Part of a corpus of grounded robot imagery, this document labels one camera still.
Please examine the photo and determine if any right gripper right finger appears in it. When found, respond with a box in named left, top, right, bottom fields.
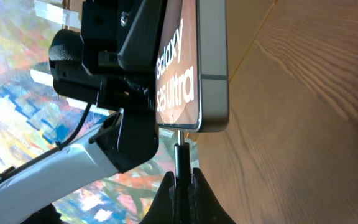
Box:
left=190, top=167, right=236, bottom=224

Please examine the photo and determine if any Galaxy smartphone bronze screen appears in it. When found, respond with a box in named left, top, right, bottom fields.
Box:
left=155, top=0, right=229, bottom=133

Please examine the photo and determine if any black charging cable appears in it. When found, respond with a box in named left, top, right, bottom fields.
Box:
left=173, top=129, right=193, bottom=224

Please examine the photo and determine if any colourful abstract painted backdrop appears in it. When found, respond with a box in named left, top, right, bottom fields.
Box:
left=0, top=0, right=200, bottom=224

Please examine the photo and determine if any left black camera cable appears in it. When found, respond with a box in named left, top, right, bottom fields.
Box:
left=0, top=102, right=93, bottom=195

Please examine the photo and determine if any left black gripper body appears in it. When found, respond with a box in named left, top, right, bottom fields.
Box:
left=81, top=1, right=155, bottom=111

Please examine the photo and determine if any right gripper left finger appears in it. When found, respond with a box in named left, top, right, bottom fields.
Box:
left=140, top=171, right=175, bottom=224

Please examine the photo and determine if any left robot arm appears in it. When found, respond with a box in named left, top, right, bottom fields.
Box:
left=0, top=0, right=167, bottom=223

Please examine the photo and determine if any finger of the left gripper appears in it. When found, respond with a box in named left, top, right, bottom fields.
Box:
left=117, top=0, right=167, bottom=73

